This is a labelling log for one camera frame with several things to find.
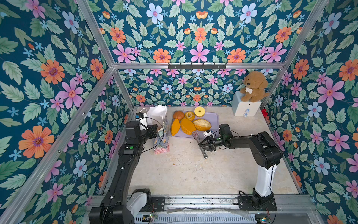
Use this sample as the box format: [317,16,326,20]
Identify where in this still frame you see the floral paper bag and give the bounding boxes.
[140,105,170,154]

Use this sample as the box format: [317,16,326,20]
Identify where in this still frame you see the orange oval bread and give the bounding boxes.
[180,118,196,135]

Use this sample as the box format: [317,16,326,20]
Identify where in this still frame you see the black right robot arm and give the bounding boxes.
[198,124,283,198]

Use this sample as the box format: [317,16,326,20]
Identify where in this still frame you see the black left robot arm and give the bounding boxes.
[89,120,158,224]

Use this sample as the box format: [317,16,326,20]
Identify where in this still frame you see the split crusty bread roll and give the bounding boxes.
[192,119,212,132]

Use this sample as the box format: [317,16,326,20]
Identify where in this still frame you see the orange pointed bread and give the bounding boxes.
[171,118,180,136]

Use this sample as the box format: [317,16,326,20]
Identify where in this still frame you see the purple tray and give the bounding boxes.
[173,111,219,139]

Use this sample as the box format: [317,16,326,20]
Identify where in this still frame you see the round brown bun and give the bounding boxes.
[173,111,185,121]

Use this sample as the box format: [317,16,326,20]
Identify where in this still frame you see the yellow bagel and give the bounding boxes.
[184,111,195,121]

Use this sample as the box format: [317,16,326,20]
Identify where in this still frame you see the white drawer cabinet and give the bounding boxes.
[231,91,261,117]

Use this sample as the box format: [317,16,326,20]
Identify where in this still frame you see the red strawberry toy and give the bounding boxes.
[261,109,268,118]

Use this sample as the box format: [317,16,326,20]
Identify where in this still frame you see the brown plush dog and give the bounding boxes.
[240,71,270,103]

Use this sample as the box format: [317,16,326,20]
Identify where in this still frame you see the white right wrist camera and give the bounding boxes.
[203,130,216,138]

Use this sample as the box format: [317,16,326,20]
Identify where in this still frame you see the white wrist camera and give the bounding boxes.
[135,108,148,131]
[203,130,216,138]

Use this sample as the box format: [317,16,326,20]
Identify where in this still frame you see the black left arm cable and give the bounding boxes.
[125,117,165,163]

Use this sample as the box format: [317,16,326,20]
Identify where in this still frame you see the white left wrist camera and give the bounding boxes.
[135,108,148,131]

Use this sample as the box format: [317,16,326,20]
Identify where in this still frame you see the yellow ring donut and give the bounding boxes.
[194,106,206,118]

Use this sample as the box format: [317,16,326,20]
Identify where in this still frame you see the black wall hook rail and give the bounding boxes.
[168,63,227,70]

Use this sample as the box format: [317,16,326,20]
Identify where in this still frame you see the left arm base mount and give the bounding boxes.
[126,189,166,218]

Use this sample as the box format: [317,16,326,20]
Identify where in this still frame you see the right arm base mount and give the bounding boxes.
[237,189,277,211]

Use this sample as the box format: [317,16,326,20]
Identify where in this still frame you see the aluminium frame post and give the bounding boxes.
[260,0,329,109]

